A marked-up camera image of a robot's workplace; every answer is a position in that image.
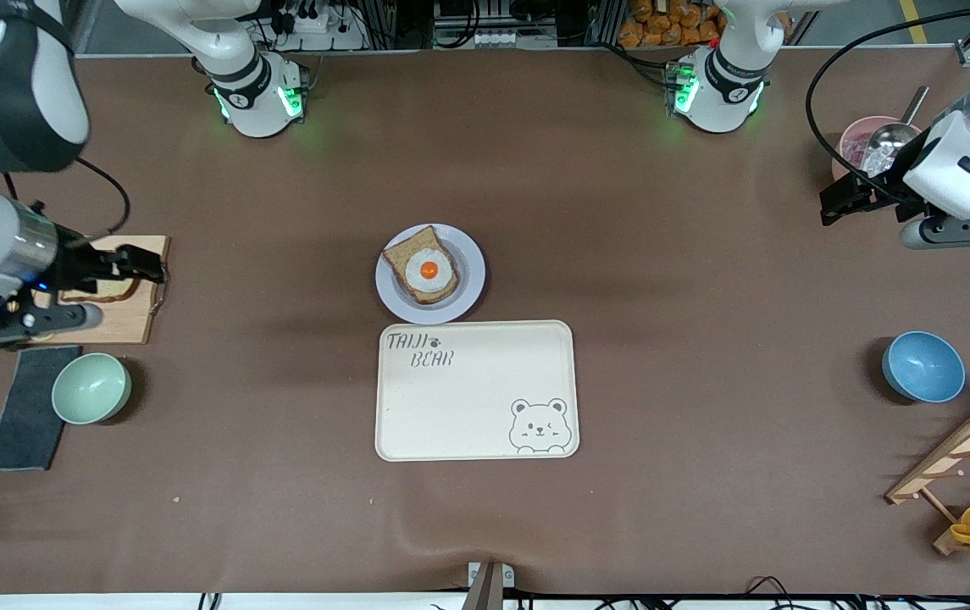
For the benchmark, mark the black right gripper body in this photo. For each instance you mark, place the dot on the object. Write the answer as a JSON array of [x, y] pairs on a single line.
[[78, 264]]

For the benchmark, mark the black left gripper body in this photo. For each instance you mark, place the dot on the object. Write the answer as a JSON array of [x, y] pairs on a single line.
[[879, 189]]

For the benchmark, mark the plain brown bread slice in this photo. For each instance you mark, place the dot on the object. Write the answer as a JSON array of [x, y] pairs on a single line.
[[116, 292]]

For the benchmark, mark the white round plate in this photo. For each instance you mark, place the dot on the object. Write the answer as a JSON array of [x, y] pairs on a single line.
[[472, 280]]

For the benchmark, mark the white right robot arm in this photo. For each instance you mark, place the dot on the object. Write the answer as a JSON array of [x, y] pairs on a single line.
[[10, 93]]

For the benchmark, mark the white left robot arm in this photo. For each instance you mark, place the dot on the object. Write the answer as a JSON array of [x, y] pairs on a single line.
[[722, 102]]

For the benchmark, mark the metal scoop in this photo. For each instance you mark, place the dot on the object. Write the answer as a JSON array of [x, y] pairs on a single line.
[[891, 140]]

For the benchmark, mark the clear ice cubes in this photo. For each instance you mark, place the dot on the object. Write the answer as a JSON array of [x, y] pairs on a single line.
[[856, 152]]

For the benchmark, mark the wooden cutting board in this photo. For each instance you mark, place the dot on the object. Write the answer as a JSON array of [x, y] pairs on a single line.
[[133, 318]]

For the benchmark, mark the pink bowl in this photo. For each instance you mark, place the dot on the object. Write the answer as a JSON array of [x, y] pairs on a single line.
[[850, 135]]

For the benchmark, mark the mint green bowl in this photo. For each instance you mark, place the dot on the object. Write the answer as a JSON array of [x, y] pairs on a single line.
[[91, 388]]

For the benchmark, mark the dark grey cloth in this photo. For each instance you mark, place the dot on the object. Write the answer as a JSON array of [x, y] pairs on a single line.
[[27, 424]]

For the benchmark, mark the blue bowl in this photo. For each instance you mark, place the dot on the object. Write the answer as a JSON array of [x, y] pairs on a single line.
[[923, 367]]

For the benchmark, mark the pile of orange buns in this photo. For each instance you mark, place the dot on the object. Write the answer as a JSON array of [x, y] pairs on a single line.
[[671, 21]]

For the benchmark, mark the bread slice under egg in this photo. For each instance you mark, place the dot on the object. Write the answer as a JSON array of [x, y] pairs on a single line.
[[404, 250]]

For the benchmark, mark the wooden peg rack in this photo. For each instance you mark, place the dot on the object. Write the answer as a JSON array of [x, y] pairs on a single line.
[[959, 449]]

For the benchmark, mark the fried egg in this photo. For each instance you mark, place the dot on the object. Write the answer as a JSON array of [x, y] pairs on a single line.
[[429, 270]]

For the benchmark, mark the white power strip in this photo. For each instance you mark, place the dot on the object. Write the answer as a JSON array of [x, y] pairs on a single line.
[[315, 24]]

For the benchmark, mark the cream tray with bear print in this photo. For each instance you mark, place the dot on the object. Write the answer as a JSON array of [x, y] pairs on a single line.
[[468, 398]]

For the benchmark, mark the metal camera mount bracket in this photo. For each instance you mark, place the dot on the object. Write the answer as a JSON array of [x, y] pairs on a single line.
[[489, 589]]

